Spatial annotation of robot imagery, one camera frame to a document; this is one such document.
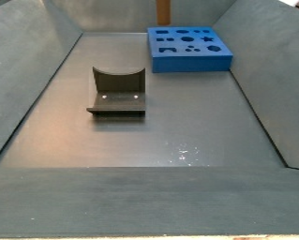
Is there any brown wooden cylinder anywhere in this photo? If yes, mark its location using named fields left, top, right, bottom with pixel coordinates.
left=155, top=0, right=170, bottom=25

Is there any dark grey curved cradle stand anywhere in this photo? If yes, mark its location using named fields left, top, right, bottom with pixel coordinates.
left=87, top=68, right=147, bottom=114

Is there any blue foam shape-sorting block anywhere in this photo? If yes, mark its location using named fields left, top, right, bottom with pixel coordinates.
left=148, top=26, right=232, bottom=73

